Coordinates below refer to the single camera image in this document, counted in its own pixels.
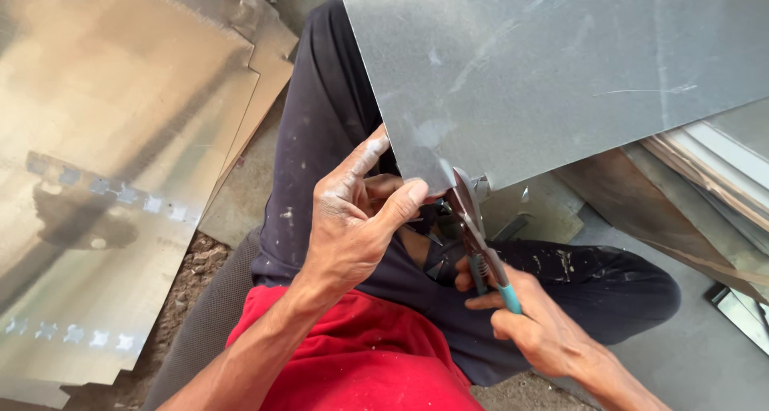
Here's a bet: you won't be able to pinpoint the person's left hand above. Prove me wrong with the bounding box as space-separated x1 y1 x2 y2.
300 124 430 288

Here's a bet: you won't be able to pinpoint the person's right hand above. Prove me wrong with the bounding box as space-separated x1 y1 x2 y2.
455 258 597 379

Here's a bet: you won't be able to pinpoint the teal-handled tin snips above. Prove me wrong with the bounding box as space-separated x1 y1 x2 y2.
443 166 523 316

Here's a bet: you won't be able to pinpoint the grey galvanised metal sheet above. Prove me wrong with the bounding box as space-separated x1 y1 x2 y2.
335 0 769 194

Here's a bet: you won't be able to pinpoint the narrow metal strip offcut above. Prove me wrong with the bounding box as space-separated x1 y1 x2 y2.
491 213 533 242

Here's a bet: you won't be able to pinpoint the dull metal floor plate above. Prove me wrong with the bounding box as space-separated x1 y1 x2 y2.
481 172 586 245
198 83 290 248

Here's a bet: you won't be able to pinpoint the person's red shirt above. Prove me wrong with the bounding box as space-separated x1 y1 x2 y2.
225 285 485 411

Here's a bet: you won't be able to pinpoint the rusty brown metal sheet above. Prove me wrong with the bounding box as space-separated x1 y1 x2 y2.
554 143 769 306

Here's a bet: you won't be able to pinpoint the person's dark stained trousers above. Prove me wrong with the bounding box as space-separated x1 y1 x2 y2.
251 0 682 388

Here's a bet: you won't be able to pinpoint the grey mesh seat cushion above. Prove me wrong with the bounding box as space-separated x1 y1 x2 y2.
141 226 265 411

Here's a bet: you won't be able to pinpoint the pile of pale flat panels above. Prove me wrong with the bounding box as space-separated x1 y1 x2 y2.
638 97 769 234

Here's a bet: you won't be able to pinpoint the stack of shiny metal sheets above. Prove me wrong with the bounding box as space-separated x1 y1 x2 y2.
0 0 300 409

